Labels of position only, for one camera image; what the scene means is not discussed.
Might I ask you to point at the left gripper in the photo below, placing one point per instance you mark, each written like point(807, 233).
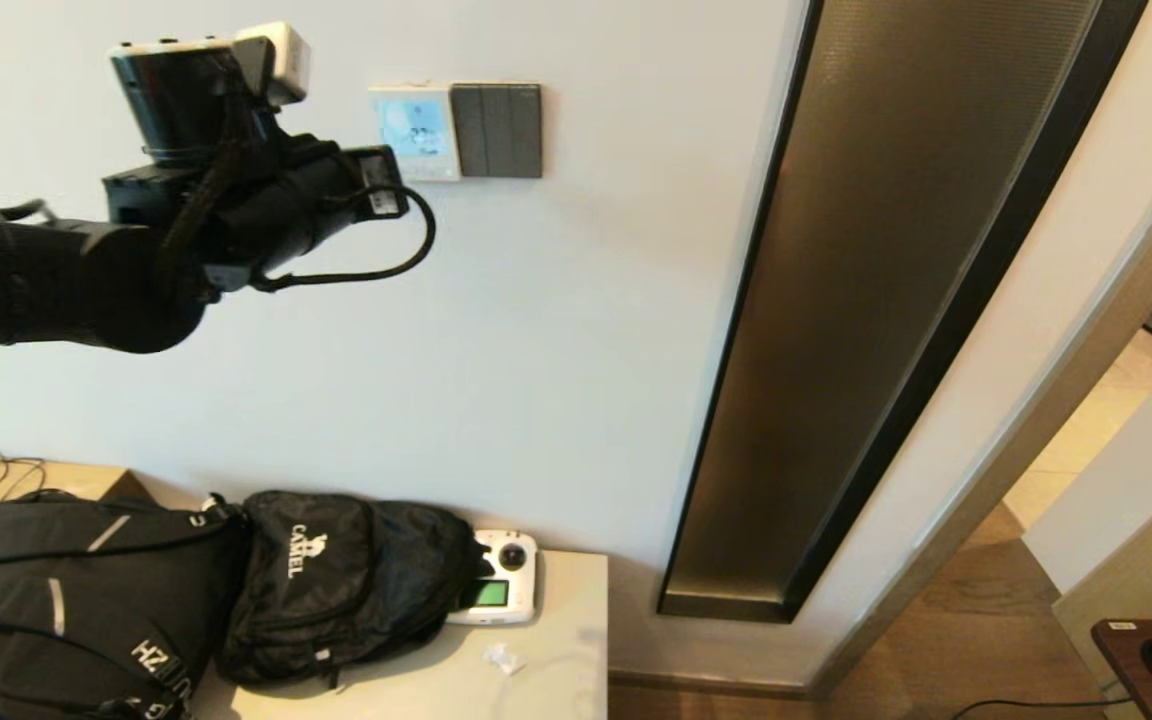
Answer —
point(306, 200)

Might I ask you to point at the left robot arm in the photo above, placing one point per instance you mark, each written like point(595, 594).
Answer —
point(56, 280)

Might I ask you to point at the white wall thermostat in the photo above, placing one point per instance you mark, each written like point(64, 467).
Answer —
point(416, 125)

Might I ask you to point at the light wooden desk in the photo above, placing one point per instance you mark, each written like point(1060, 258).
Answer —
point(76, 478)

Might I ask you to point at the small black Camel backpack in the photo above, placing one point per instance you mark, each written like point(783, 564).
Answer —
point(336, 600)

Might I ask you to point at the white remote controller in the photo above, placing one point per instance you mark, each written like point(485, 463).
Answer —
point(513, 583)

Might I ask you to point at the large black backpack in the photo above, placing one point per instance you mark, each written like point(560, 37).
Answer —
point(56, 600)

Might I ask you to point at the crumpled white wrapper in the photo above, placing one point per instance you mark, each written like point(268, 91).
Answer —
point(506, 659)

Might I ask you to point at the beige cabinet top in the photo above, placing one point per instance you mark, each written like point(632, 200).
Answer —
point(556, 640)

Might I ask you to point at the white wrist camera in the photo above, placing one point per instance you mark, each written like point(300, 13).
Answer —
point(281, 60)

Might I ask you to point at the grey wall light switch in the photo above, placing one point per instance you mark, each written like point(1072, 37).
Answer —
point(501, 130)

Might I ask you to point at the grey door frame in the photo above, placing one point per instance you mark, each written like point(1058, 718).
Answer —
point(1036, 420)

